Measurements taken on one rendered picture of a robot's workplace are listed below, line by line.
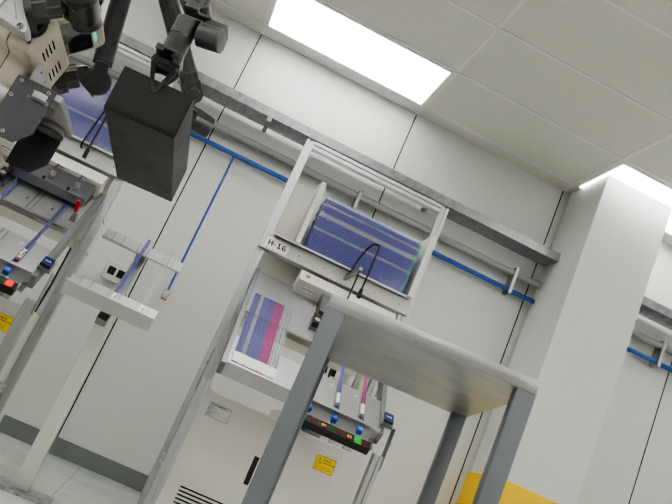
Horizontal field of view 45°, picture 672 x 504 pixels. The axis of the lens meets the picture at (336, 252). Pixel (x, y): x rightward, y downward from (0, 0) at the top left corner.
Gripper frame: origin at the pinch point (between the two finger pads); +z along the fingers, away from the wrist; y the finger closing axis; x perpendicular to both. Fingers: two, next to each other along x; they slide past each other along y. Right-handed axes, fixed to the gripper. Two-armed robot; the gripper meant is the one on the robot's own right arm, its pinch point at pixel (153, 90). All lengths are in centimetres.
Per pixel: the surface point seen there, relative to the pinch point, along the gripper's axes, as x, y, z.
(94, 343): 2, 142, 50
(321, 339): -55, -22, 41
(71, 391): 1, 142, 69
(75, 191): 39, 167, -7
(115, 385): -1, 329, 57
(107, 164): 35, 179, -27
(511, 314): -222, 332, -88
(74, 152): 50, 179, -25
